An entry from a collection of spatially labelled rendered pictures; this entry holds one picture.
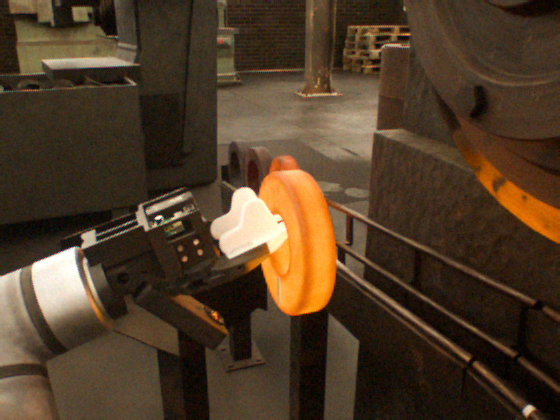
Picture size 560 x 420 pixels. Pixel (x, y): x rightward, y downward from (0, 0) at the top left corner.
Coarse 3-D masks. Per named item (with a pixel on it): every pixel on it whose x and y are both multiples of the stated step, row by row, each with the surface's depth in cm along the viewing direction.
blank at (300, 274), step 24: (264, 192) 57; (288, 192) 50; (312, 192) 50; (288, 216) 51; (312, 216) 49; (288, 240) 59; (312, 240) 48; (264, 264) 60; (288, 264) 57; (312, 264) 48; (288, 288) 53; (312, 288) 49; (288, 312) 54
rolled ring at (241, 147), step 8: (232, 144) 145; (240, 144) 141; (248, 144) 141; (232, 152) 147; (240, 152) 139; (232, 160) 150; (240, 160) 139; (232, 168) 151; (240, 168) 152; (232, 176) 152; (240, 176) 152; (232, 184) 151; (240, 184) 151
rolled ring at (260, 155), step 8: (248, 152) 130; (256, 152) 124; (264, 152) 124; (248, 160) 131; (256, 160) 125; (264, 160) 122; (272, 160) 123; (248, 168) 133; (256, 168) 134; (264, 168) 121; (248, 176) 134; (256, 176) 135; (264, 176) 121; (248, 184) 135; (256, 184) 136; (256, 192) 135
